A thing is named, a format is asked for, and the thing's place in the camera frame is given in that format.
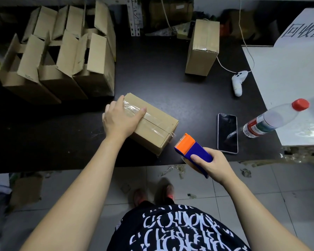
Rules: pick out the person's right hand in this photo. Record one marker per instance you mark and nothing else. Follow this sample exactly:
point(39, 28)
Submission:
point(216, 167)

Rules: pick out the person's left hand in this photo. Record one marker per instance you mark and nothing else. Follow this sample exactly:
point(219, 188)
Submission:
point(119, 120)

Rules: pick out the person's left thumb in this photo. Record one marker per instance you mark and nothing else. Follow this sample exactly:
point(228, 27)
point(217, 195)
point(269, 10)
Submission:
point(139, 111)

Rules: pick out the person's right thumb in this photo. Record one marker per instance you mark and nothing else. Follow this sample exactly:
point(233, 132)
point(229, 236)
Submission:
point(197, 162)

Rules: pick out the blue and orange tape dispenser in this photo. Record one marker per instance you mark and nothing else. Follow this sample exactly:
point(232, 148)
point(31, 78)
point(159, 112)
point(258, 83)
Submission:
point(192, 148)

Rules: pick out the taped brown cardboard box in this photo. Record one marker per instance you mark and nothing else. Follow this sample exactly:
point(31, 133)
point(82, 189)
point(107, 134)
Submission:
point(154, 128)

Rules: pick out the person's left forearm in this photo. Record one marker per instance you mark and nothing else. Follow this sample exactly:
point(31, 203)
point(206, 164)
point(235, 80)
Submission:
point(81, 190)

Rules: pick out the person's right forearm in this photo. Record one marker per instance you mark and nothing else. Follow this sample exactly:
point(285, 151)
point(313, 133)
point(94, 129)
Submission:
point(261, 214)

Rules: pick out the black smartphone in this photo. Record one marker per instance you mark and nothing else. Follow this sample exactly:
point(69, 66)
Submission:
point(227, 133)

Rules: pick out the person's right shoe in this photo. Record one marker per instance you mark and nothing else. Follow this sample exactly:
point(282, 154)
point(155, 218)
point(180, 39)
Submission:
point(167, 192)

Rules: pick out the person's shoe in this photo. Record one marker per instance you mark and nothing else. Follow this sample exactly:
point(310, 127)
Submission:
point(167, 192)
point(140, 197)

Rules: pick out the person's left shoe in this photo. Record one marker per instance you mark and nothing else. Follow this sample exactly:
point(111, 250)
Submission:
point(140, 197)

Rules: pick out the black shirt with white print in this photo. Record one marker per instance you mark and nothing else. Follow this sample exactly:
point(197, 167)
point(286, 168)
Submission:
point(178, 230)

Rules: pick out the group of open cardboard boxes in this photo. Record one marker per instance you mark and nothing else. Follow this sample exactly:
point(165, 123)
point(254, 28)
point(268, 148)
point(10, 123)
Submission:
point(68, 62)

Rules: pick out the clear water bottle red cap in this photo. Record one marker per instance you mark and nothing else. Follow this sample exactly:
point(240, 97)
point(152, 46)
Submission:
point(274, 117)

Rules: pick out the white handheld controller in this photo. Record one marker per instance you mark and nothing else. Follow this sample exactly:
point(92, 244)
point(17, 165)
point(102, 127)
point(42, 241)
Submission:
point(237, 82)

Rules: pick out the tall sealed cardboard box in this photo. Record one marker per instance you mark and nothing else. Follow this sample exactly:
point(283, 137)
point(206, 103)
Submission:
point(202, 47)

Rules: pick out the brown carton on shelf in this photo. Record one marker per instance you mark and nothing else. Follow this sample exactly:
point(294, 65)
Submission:
point(171, 13)

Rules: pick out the white board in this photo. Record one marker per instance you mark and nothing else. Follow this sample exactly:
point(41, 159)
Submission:
point(285, 83)

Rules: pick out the flat cardboard scrap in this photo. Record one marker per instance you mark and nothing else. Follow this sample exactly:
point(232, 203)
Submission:
point(26, 190)

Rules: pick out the white paper sign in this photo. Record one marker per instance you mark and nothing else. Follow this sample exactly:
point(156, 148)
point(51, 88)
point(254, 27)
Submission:
point(303, 26)

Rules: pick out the perforated metal shelf post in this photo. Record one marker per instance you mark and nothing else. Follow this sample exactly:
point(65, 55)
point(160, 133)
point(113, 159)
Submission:
point(134, 15)

